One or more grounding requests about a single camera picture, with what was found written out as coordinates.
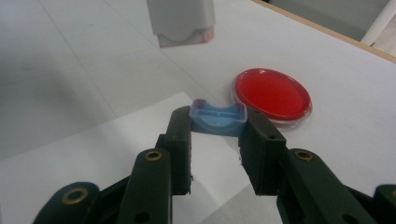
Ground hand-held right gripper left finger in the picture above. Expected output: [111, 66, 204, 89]
[154, 105, 193, 196]

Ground white desk frame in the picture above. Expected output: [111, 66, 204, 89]
[360, 0, 396, 48]

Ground white paper sheet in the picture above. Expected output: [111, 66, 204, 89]
[0, 91, 283, 224]

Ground white stamp body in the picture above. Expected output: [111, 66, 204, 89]
[146, 0, 217, 49]

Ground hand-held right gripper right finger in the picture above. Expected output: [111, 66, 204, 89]
[238, 107, 288, 197]

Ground red round ink pad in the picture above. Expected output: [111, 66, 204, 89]
[231, 67, 313, 129]

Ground white table cover sheet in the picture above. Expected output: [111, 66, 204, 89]
[0, 0, 396, 224]

